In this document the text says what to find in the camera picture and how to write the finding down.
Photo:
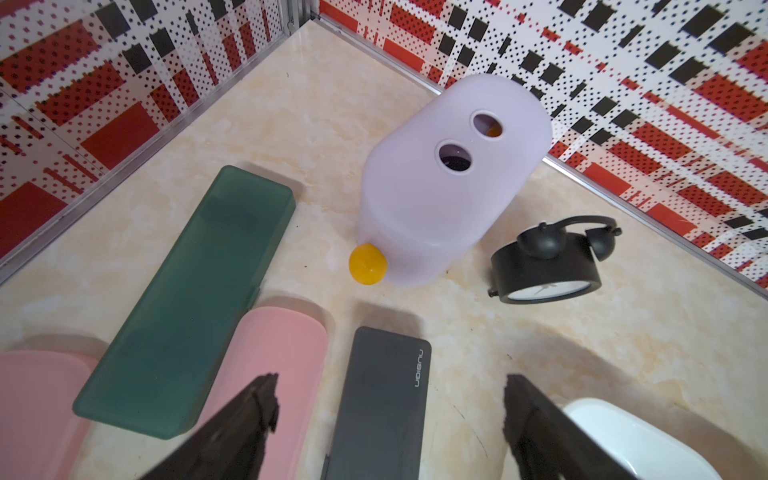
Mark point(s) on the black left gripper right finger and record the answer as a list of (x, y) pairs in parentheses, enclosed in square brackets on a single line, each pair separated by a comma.
[(545, 443)]

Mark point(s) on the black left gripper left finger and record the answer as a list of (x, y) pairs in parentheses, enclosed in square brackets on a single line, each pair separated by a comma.
[(232, 444)]

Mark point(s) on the pink pencil case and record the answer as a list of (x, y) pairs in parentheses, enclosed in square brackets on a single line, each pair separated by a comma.
[(41, 436), (292, 345)]

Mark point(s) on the white storage box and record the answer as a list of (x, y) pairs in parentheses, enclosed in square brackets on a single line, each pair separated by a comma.
[(644, 450)]

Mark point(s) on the dark green pencil case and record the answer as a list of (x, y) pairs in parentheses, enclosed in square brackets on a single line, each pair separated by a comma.
[(157, 373)]

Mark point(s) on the dark grey pencil case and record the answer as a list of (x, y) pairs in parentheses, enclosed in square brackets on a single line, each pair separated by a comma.
[(380, 423)]

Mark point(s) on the black alarm clock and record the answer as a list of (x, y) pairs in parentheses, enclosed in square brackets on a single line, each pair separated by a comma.
[(553, 261)]

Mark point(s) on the yellow ball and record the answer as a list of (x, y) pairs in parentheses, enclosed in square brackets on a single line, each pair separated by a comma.
[(367, 264)]

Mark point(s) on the lilac plastic container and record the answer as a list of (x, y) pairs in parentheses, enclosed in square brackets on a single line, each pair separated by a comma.
[(433, 187)]

